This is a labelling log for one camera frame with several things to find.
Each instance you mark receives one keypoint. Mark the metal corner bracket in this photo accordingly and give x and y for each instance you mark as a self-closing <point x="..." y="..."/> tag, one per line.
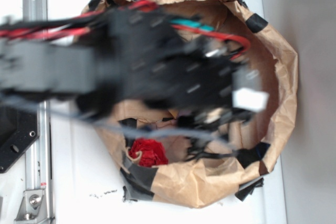
<point x="33" y="208"/>

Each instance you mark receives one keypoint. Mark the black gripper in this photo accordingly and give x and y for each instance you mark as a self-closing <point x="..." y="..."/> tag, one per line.
<point x="166" y="61"/>

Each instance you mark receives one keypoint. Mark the brown paper bag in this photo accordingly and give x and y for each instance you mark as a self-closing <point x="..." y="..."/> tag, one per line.
<point x="200" y="183"/>

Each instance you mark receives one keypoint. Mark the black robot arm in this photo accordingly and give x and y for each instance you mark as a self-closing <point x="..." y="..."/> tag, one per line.
<point x="65" y="59"/>

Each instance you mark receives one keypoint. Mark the aluminium frame rail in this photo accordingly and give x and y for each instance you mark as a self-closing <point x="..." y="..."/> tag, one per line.
<point x="38" y="157"/>

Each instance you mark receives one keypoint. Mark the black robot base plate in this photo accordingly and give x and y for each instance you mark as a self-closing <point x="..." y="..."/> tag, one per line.
<point x="19" y="130"/>

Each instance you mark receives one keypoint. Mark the crumpled red paper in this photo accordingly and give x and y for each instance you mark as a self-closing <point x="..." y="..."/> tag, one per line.
<point x="148" y="152"/>

